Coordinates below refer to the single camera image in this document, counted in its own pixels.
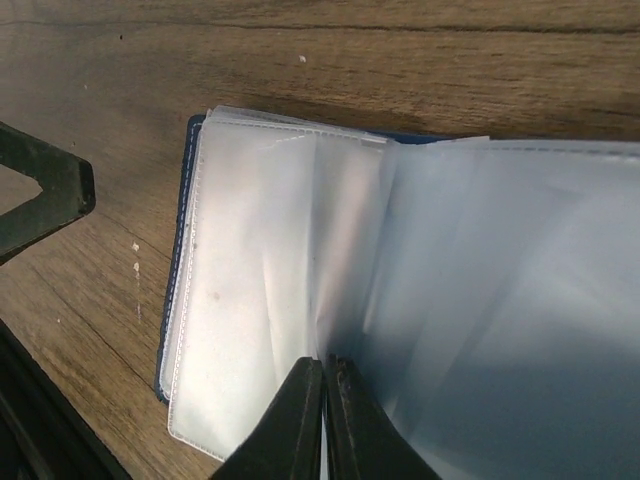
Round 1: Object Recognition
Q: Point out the black aluminium frame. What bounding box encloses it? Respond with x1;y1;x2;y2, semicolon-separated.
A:
1;324;130;479

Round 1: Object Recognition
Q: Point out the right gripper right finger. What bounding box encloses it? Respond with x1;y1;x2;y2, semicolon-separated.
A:
324;355;439;479

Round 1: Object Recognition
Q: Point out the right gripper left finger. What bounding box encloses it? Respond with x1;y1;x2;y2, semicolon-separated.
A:
212;357;324;479

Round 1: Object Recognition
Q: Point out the blue card holder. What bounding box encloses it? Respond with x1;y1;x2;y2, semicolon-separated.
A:
156;106;639;479

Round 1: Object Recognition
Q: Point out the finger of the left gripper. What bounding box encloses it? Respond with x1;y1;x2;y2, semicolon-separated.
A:
1;123;95;264

